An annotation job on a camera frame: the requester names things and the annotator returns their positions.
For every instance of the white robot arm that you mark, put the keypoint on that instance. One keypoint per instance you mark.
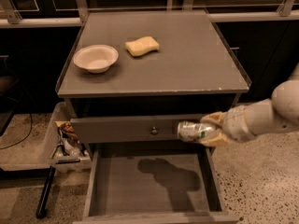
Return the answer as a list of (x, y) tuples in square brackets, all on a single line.
[(279, 114)]

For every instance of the yellow sponge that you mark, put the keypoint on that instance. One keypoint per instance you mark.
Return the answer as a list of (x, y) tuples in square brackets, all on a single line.
[(142, 46)]

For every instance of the metal railing frame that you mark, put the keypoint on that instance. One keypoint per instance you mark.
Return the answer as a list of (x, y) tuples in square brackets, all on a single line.
[(58, 13)]

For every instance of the white paper bowl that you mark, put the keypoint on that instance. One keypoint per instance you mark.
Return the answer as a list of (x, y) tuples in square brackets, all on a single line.
[(96, 59)]

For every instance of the brass drawer knob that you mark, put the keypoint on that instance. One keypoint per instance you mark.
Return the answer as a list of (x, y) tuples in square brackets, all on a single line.
[(154, 130)]

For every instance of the open grey middle drawer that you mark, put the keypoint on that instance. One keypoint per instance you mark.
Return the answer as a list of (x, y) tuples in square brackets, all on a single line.
[(154, 183)]

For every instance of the black metal leg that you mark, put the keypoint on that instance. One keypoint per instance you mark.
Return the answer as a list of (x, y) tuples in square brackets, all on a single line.
[(41, 211)]

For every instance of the grey drawer cabinet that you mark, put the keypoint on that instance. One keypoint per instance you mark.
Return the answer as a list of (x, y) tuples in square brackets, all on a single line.
[(192, 72)]

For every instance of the snack packets in bin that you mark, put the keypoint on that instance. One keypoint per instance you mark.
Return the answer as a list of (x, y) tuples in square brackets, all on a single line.
[(68, 143)]

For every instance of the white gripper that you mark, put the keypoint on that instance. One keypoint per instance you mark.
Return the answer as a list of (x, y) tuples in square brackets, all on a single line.
[(235, 124)]

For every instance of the grey top drawer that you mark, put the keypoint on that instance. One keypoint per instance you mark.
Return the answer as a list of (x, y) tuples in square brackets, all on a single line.
[(129, 129)]

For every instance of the clear plastic storage bin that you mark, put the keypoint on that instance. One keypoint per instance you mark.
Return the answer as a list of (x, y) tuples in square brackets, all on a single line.
[(50, 142)]

